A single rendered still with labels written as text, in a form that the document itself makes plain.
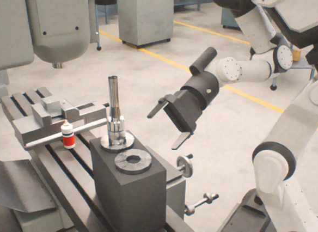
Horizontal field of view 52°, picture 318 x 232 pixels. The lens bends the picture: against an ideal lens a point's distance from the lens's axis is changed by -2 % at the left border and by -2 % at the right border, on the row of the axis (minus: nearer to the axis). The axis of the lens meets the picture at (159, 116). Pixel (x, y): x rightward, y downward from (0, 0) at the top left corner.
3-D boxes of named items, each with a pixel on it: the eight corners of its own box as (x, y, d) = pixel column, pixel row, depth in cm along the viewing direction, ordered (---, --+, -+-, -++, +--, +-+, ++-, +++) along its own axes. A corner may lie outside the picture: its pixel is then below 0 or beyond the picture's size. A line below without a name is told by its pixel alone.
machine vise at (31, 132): (93, 110, 146) (90, 87, 141) (109, 123, 136) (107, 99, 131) (13, 134, 128) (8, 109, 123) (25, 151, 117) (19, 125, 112)
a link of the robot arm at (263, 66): (230, 85, 104) (267, 82, 115) (255, 80, 96) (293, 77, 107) (225, 52, 104) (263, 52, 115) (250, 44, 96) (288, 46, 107)
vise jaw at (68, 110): (67, 104, 136) (66, 95, 134) (80, 115, 127) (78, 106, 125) (53, 108, 133) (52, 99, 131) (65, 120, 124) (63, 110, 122)
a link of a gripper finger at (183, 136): (176, 147, 83) (190, 131, 86) (169, 147, 85) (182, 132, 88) (179, 152, 83) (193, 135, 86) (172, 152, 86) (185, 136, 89)
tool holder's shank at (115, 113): (107, 117, 85) (104, 76, 79) (118, 114, 86) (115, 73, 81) (112, 122, 82) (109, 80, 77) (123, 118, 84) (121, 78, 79)
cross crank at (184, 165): (183, 166, 169) (184, 147, 163) (199, 178, 160) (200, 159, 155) (158, 178, 161) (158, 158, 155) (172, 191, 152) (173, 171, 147)
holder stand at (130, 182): (131, 179, 104) (128, 124, 95) (166, 225, 87) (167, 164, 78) (95, 191, 99) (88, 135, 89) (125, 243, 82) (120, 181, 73)
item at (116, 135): (105, 138, 88) (103, 120, 85) (121, 133, 90) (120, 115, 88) (113, 146, 85) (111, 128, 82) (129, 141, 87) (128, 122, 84)
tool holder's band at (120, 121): (103, 120, 85) (103, 116, 85) (120, 115, 88) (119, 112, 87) (111, 128, 82) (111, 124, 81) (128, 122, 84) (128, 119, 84)
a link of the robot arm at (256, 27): (268, 60, 119) (237, 8, 112) (300, 53, 108) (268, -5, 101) (255, 80, 114) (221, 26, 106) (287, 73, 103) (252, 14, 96)
